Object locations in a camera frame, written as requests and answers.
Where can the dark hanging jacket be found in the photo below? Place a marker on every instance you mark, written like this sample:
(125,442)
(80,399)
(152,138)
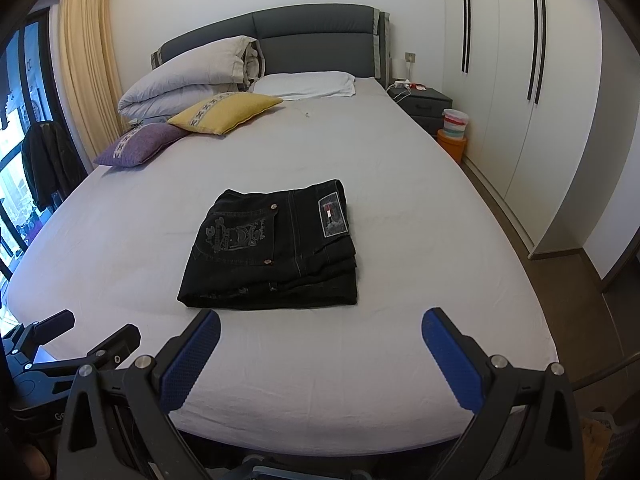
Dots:
(50,160)

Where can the dark grey nightstand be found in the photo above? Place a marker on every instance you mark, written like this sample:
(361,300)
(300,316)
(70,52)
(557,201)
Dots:
(425,107)

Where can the white wardrobe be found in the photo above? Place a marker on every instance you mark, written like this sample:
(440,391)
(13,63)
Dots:
(525,110)

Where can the white pillow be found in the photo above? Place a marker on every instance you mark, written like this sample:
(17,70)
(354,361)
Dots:
(305,85)

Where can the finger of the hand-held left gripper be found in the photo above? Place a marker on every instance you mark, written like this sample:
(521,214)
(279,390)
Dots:
(52,322)
(117,338)

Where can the white plastic bucket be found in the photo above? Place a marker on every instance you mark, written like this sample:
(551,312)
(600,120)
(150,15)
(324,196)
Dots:
(455,122)

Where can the black denim pants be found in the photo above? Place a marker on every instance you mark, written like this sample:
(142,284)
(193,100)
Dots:
(260,260)

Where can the purple cushion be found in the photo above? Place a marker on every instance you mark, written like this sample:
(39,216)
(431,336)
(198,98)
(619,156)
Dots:
(140,145)

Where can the beige curtain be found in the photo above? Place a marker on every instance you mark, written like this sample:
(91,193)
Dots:
(87,70)

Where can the window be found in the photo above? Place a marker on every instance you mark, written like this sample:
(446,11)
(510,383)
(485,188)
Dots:
(20,185)

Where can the orange round box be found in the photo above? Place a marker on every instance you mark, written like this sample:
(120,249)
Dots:
(452,147)

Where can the bed with white sheet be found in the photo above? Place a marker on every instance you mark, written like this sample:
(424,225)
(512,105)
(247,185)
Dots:
(400,210)

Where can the grey padded headboard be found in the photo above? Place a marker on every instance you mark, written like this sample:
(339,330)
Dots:
(310,30)

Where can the wall socket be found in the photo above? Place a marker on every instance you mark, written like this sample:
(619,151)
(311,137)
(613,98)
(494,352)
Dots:
(410,57)

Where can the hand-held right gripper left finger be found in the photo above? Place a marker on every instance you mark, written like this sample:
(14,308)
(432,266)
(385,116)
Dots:
(192,360)

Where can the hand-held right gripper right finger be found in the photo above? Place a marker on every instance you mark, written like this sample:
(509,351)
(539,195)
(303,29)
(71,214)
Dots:
(452,360)

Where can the white power strip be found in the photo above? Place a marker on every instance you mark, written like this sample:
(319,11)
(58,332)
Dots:
(402,84)

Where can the folded white duvet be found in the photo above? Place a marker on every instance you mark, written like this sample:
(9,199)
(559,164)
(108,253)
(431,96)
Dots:
(185,80)

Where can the yellow cushion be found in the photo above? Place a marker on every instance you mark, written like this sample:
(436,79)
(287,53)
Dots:
(225,112)

